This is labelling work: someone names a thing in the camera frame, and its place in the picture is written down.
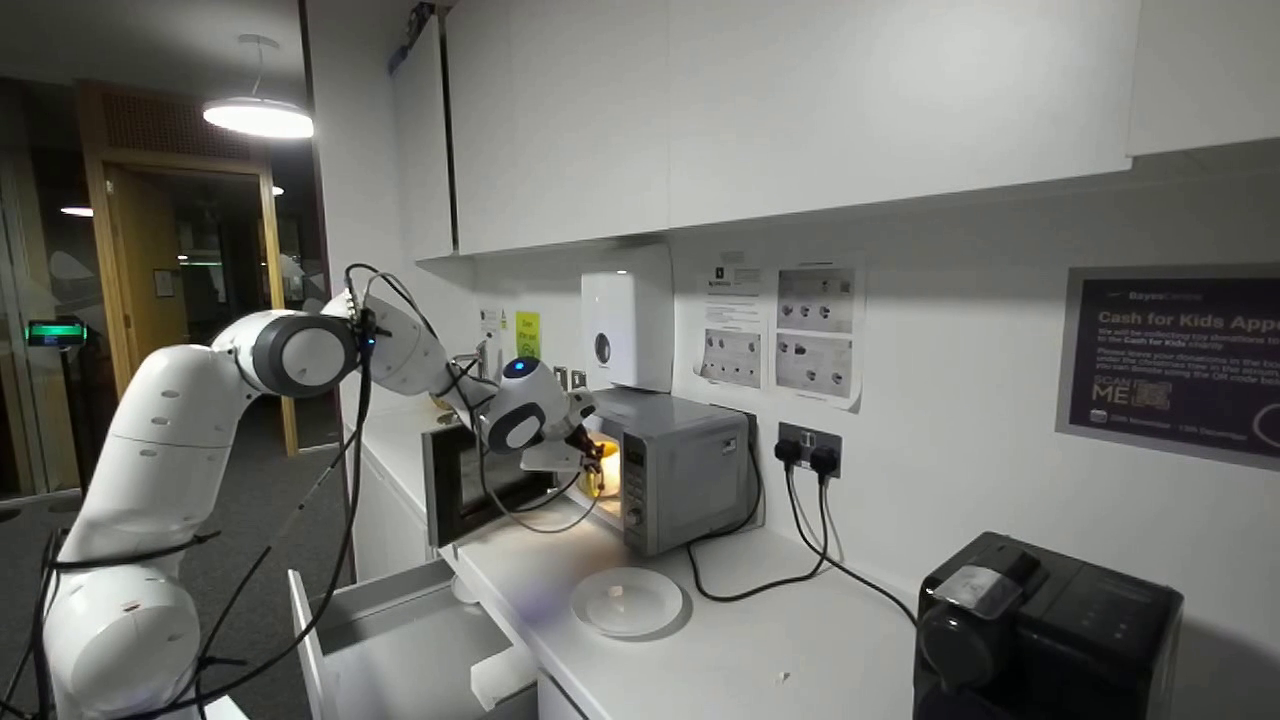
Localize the dark framed wall poster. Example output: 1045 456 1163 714
1061 260 1280 472

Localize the black coffee machine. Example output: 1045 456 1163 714
911 527 1190 720

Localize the grey microwave oven body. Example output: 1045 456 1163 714
583 385 763 566

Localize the small white wall label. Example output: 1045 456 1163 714
703 260 769 301

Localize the green illuminated exit sign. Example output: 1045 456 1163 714
22 315 98 351

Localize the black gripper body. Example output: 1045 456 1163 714
521 412 607 484

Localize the black power cable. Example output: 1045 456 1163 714
813 463 927 632
684 456 834 607

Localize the white wall dispenser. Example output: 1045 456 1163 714
577 267 644 395

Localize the white double socket plate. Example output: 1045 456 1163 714
695 324 769 392

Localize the wooden door frame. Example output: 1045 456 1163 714
77 80 305 460

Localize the green and yellow poster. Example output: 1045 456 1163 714
513 307 547 365

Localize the flat white box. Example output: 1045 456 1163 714
470 644 542 718

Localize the deep white upper cabinet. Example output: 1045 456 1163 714
1131 0 1280 162

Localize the black wall socket with plugs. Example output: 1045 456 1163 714
778 420 850 484

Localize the grey double socket plate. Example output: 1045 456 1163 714
774 331 861 403
774 266 861 336

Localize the open white drawer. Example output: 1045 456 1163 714
280 554 542 720

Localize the white upper cabinet door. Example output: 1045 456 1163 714
513 0 577 254
572 0 845 244
836 0 1144 210
443 0 515 256

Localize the round ceiling lamp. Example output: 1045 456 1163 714
196 87 322 145

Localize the white wall notice label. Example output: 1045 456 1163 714
478 306 515 351

